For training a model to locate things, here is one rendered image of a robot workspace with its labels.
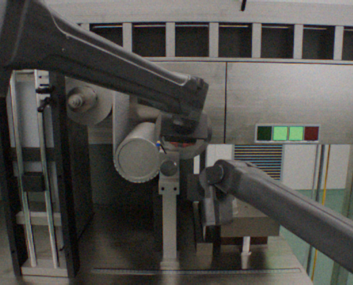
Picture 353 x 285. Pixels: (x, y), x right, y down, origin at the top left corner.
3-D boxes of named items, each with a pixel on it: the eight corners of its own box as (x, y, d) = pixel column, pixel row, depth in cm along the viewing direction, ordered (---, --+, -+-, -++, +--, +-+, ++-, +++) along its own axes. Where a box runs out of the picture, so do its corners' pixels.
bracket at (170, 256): (159, 267, 79) (157, 155, 73) (161, 254, 85) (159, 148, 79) (178, 267, 79) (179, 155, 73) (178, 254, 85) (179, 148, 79)
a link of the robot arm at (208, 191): (225, 163, 66) (198, 165, 66) (228, 195, 64) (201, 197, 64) (220, 170, 73) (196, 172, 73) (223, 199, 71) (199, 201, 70)
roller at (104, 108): (62, 125, 80) (58, 71, 77) (88, 113, 104) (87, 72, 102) (113, 125, 80) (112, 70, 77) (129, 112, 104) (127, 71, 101)
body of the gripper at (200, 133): (206, 142, 68) (212, 125, 61) (159, 138, 67) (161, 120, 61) (206, 118, 71) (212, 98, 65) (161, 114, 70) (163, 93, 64)
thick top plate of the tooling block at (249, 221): (220, 237, 81) (221, 216, 80) (207, 185, 120) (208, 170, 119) (279, 236, 81) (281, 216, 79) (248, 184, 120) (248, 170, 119)
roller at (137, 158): (115, 181, 82) (113, 137, 79) (130, 156, 107) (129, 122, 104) (160, 181, 82) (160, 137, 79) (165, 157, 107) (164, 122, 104)
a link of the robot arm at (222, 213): (254, 164, 64) (221, 162, 60) (261, 220, 60) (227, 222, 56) (219, 176, 73) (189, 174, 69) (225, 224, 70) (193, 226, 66)
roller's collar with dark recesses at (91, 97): (66, 113, 73) (65, 87, 72) (75, 110, 79) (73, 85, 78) (92, 113, 73) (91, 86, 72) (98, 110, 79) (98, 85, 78)
